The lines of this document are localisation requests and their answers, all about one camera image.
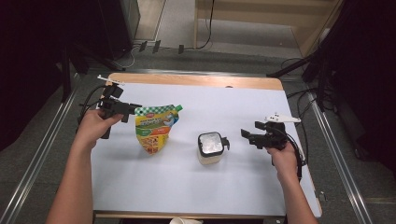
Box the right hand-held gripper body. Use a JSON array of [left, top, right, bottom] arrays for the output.
[[248, 112, 303, 151]]

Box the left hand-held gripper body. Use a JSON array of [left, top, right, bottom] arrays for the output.
[[96, 74, 132, 140]]

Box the yellow green spout pouch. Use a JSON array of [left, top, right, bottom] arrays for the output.
[[134, 104, 184, 155]]

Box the person's right hand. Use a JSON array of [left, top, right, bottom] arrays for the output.
[[265, 143, 298, 185]]

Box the person's left hand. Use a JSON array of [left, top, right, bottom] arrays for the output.
[[74, 108, 125, 150]]

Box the black stand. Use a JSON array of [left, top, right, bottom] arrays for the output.
[[60, 43, 125, 104], [266, 27, 335, 113]]

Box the white paper mat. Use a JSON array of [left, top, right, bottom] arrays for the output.
[[88, 82, 321, 218]]

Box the dark cabinet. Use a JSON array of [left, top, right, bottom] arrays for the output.
[[71, 0, 141, 62]]

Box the black curtain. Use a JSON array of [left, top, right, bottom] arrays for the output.
[[320, 0, 396, 175], [0, 0, 73, 152]]

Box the white cup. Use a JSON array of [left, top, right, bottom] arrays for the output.
[[169, 217, 204, 224]]

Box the right hand-held gripper cable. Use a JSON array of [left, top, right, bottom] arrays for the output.
[[281, 129, 307, 183]]

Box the black floor cable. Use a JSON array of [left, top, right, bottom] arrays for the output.
[[286, 88, 316, 157], [280, 57, 305, 72]]

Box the white floor cable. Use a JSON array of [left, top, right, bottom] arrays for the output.
[[110, 46, 138, 70]]

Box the metal floor rail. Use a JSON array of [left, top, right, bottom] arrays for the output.
[[0, 73, 82, 224], [306, 90, 375, 224]]

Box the light wooden frame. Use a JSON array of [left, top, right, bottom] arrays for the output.
[[193, 0, 345, 59]]

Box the black hanging cable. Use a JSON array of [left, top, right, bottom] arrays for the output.
[[183, 0, 217, 50]]

